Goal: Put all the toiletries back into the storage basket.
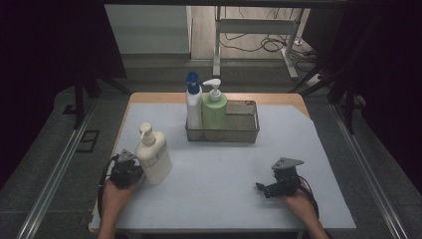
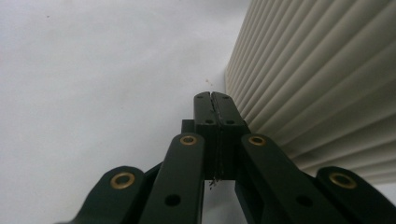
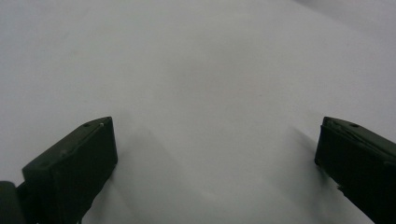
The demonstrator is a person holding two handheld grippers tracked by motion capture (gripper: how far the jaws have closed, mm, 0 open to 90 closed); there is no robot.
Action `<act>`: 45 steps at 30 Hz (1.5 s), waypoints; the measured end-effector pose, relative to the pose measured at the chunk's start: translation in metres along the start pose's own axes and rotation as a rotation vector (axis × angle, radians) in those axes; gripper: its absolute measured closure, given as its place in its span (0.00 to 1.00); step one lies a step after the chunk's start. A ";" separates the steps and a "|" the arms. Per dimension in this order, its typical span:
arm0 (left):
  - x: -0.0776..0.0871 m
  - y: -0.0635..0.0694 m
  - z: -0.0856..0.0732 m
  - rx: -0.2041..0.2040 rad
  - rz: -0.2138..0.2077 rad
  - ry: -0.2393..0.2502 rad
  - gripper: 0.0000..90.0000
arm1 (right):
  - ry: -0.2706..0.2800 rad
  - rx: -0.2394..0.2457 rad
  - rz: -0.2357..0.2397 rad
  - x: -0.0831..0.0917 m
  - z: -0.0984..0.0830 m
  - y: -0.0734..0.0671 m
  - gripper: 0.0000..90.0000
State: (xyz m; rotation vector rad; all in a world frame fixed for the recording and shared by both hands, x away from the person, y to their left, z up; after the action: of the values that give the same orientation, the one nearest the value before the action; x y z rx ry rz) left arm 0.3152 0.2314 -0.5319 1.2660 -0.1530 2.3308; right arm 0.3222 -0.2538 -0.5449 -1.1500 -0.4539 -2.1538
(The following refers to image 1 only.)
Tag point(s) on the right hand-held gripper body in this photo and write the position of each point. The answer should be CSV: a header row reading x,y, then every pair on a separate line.
x,y
287,182

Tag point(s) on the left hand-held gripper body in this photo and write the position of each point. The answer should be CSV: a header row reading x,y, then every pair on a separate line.
x,y
123,174

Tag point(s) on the cream pump bottle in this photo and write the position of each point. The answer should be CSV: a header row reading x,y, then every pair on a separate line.
x,y
154,159

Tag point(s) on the metal mesh basket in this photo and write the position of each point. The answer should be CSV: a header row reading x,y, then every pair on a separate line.
x,y
242,122

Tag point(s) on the white bottle with blue pump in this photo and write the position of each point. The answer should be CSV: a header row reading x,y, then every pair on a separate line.
x,y
194,106

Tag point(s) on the green pump bottle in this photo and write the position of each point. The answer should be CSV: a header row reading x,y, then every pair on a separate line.
x,y
214,111

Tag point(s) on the person's left hand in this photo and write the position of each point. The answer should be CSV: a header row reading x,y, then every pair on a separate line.
x,y
114,197

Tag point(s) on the person's right hand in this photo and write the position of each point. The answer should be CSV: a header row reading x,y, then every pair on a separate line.
x,y
300,204

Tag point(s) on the pale blue table mat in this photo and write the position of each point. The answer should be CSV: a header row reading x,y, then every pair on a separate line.
x,y
212,199

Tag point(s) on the black tripod stand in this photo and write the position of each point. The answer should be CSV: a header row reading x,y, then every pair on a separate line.
x,y
79,99
348,106

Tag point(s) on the white power strip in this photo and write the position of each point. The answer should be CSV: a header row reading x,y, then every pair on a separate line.
x,y
315,80

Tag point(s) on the white cabinet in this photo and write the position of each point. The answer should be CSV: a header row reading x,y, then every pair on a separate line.
x,y
149,30

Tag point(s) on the aluminium floor rail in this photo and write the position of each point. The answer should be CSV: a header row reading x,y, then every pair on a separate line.
x,y
368,172
53,179

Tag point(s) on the white metal stand frame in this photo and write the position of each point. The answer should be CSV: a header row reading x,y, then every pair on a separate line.
x,y
253,26

